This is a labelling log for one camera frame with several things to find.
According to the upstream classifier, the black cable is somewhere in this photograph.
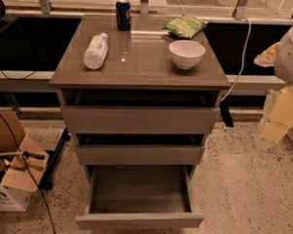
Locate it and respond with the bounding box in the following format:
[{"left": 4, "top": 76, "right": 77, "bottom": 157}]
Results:
[{"left": 0, "top": 14, "right": 69, "bottom": 234}]

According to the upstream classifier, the grey middle drawer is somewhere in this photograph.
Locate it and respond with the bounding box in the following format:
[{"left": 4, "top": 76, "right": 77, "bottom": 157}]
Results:
[{"left": 76, "top": 134, "right": 204, "bottom": 166}]

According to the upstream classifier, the green snack bag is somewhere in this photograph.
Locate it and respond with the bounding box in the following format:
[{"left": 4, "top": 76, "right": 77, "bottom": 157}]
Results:
[{"left": 162, "top": 16, "right": 208, "bottom": 39}]

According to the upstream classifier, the grey drawer cabinet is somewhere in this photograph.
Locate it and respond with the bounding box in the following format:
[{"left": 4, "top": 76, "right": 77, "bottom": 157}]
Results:
[{"left": 44, "top": 11, "right": 235, "bottom": 192}]

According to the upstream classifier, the grey drawer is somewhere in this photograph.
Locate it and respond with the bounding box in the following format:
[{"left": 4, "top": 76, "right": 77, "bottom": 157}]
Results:
[
  {"left": 76, "top": 134, "right": 204, "bottom": 166},
  {"left": 59, "top": 85, "right": 222, "bottom": 139},
  {"left": 76, "top": 165, "right": 203, "bottom": 230}
]

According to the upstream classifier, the black stand leg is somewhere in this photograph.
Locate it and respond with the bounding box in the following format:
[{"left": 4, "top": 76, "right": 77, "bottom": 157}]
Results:
[{"left": 39, "top": 128, "right": 71, "bottom": 191}]

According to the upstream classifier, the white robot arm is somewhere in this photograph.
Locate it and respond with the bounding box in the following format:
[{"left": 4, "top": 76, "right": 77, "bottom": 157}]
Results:
[{"left": 254, "top": 25, "right": 293, "bottom": 149}]

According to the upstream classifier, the black handled tool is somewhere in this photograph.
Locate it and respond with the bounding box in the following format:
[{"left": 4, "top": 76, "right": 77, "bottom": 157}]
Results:
[{"left": 0, "top": 151, "right": 46, "bottom": 160}]

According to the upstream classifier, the clear plastic bottle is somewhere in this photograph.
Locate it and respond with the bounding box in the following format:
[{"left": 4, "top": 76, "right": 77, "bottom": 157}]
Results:
[{"left": 83, "top": 33, "right": 109, "bottom": 70}]

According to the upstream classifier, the blue soda can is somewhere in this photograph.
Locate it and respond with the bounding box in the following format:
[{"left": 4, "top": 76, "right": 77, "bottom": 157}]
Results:
[{"left": 115, "top": 0, "right": 131, "bottom": 31}]

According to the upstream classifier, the metal window railing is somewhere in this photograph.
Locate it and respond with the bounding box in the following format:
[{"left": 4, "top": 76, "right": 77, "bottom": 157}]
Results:
[{"left": 0, "top": 0, "right": 293, "bottom": 96}]

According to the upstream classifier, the open cardboard box left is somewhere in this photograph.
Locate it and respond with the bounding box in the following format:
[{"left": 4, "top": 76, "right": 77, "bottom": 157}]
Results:
[{"left": 0, "top": 110, "right": 50, "bottom": 213}]

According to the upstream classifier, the white cable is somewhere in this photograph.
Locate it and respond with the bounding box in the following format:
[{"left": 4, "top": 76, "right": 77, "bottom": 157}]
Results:
[{"left": 165, "top": 0, "right": 254, "bottom": 105}]

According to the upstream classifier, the grey top drawer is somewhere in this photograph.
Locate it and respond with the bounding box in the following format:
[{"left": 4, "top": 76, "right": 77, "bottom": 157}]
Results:
[{"left": 59, "top": 85, "right": 222, "bottom": 139}]

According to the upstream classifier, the white bowl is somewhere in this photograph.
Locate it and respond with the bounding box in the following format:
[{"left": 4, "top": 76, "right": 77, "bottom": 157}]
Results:
[{"left": 169, "top": 39, "right": 206, "bottom": 70}]

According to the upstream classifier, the grey bottom drawer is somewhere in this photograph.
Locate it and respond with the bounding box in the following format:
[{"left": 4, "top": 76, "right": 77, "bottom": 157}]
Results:
[{"left": 76, "top": 165, "right": 203, "bottom": 230}]

